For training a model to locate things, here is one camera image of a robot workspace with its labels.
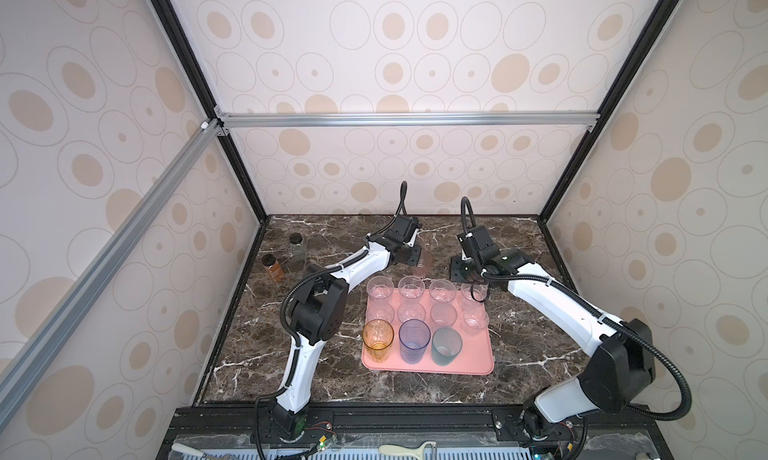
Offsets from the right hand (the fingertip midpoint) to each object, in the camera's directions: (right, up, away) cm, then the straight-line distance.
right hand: (454, 269), depth 85 cm
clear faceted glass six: (-12, -13, +5) cm, 18 cm away
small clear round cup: (+7, -15, +5) cm, 18 cm away
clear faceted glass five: (-21, -7, +10) cm, 25 cm away
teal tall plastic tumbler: (-2, -22, +1) cm, 22 cm away
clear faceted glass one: (-12, -6, +10) cm, 17 cm away
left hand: (-8, +6, +11) cm, 15 cm away
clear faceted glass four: (+2, -4, -13) cm, 14 cm away
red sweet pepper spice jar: (-55, 0, +11) cm, 56 cm away
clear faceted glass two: (-21, -13, +7) cm, 26 cm away
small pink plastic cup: (-6, -1, +18) cm, 20 cm away
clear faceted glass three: (-2, -8, +10) cm, 13 cm away
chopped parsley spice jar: (-50, +5, +17) cm, 53 cm away
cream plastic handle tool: (-12, -41, -16) cm, 45 cm away
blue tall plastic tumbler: (-12, -17, -8) cm, 22 cm away
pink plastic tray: (+6, -25, 0) cm, 26 cm away
